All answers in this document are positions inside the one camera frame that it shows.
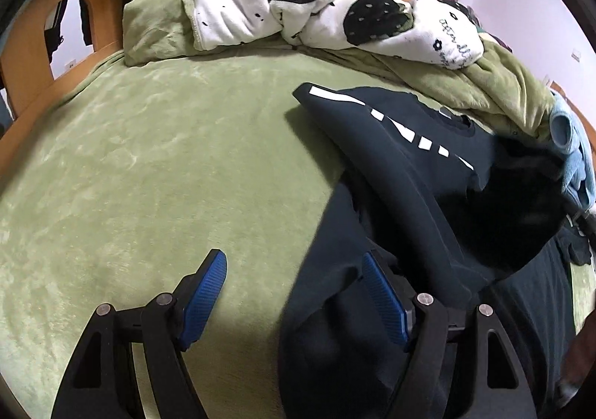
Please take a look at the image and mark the dark navy sweatshirt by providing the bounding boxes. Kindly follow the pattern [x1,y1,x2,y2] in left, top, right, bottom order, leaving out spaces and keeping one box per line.
[278,83,591,418]

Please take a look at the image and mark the green plush bed sheet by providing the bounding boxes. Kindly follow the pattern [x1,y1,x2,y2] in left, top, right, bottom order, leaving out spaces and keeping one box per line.
[0,46,596,419]

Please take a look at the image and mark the light blue fleece garment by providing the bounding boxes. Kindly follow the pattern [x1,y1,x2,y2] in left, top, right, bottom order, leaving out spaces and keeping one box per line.
[549,89,595,212]

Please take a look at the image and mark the green plush blanket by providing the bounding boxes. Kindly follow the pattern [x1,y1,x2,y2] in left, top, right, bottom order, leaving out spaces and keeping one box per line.
[122,0,555,139]

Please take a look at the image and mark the white black patterned quilt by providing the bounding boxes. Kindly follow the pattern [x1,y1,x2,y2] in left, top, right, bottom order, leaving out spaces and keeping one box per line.
[183,0,484,70]

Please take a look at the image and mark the wooden bed frame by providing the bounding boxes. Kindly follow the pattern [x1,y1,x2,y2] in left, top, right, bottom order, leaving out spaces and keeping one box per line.
[1,0,123,171]

